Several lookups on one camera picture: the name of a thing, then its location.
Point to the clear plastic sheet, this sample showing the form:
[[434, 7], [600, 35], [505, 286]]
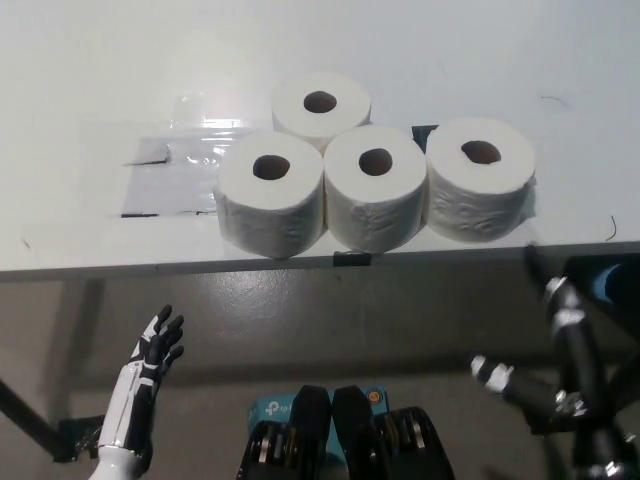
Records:
[[165, 185]]

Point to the clear plastic tape patch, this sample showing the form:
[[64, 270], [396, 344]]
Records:
[[210, 125]]

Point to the small black tape strip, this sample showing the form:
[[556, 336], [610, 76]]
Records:
[[352, 259]]

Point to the blue round object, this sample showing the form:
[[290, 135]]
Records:
[[607, 282]]

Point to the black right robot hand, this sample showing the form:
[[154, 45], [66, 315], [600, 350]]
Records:
[[575, 340]]

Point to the black table leg with foot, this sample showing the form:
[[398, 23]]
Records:
[[30, 420], [542, 429]]

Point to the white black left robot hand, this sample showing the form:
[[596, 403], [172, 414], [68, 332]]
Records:
[[145, 360]]

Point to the white toilet paper roll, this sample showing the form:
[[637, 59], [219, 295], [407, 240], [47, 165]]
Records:
[[290, 110], [270, 215], [475, 205], [375, 210]]

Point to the teal tp-link box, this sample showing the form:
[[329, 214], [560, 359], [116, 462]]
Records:
[[265, 407]]

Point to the black square marker plate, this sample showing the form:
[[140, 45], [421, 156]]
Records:
[[420, 135]]

